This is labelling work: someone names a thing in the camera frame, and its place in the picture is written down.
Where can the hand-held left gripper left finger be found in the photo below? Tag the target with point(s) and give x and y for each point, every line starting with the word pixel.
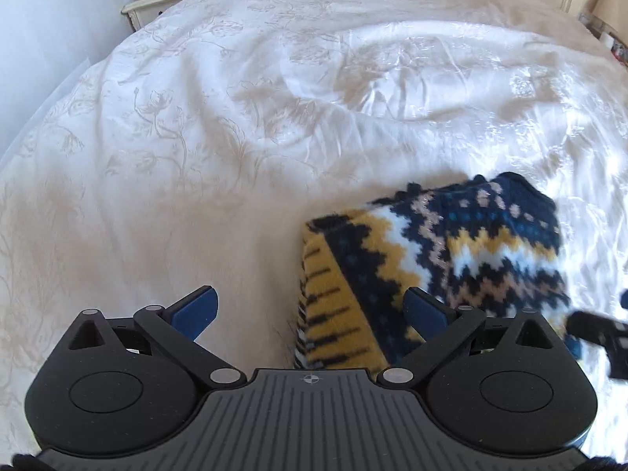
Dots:
pixel 197 310

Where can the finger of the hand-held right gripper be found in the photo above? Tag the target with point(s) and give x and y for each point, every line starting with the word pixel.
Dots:
pixel 588 327

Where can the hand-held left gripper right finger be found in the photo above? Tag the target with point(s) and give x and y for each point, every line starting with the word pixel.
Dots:
pixel 423 311

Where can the navy yellow white patterned sweater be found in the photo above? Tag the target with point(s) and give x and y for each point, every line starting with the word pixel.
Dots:
pixel 431 265

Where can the white embroidered bedspread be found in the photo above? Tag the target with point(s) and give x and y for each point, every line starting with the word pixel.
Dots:
pixel 235 132

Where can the cream wooden nightstand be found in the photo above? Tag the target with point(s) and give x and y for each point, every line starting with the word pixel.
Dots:
pixel 157 4

